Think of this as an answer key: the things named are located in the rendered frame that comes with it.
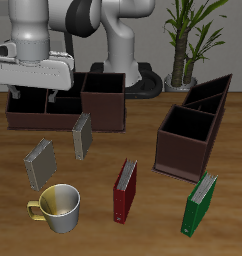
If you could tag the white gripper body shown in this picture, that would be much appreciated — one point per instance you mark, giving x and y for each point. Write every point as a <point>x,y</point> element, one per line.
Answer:
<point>33,73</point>

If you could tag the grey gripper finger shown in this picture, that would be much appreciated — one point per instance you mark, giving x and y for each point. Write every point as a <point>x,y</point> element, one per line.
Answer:
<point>15,92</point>
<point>52,95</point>

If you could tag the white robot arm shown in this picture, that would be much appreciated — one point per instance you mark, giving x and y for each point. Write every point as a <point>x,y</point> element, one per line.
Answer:
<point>123,43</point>

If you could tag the olive yellow book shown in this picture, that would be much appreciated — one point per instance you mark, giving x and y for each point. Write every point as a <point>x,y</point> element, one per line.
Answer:
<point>41,164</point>
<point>83,135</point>

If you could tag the dark brown desk caddy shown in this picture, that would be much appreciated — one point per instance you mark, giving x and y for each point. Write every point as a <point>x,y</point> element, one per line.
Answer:
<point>186,143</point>
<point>103,106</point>

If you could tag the red book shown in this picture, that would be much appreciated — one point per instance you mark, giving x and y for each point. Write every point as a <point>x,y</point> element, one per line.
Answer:
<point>126,191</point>

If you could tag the green book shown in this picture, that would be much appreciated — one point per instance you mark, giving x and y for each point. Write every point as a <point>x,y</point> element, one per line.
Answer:
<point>198,208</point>

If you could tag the white and yellow mug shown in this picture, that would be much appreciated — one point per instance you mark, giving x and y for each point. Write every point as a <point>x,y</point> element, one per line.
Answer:
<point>61,208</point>

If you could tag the green pot plant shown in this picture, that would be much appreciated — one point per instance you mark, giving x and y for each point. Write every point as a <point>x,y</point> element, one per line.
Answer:
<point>184,46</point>

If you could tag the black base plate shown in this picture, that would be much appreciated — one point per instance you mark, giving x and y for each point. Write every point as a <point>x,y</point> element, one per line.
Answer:
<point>148,85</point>

